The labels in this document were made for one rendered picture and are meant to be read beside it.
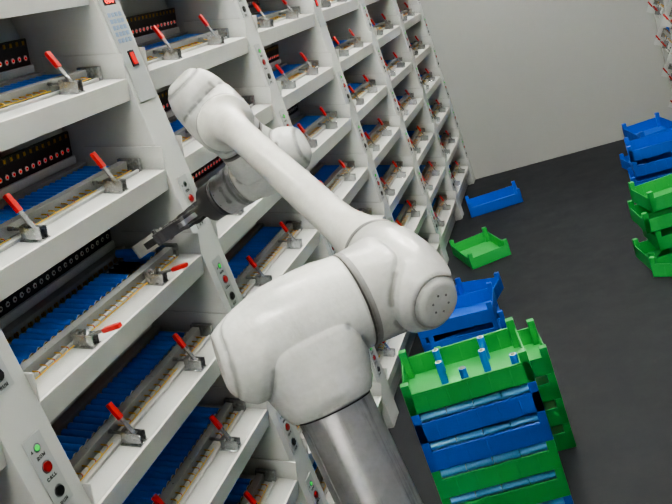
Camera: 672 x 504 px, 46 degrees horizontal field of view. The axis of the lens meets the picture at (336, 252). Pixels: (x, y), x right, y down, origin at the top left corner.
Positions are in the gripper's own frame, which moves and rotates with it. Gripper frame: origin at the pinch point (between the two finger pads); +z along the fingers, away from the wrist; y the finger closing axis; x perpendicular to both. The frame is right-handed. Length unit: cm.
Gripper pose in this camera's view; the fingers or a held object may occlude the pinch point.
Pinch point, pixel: (150, 243)
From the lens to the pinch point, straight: 169.6
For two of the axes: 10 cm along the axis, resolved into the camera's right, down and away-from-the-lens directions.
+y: -2.4, 3.7, -9.0
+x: 5.6, 8.1, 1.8
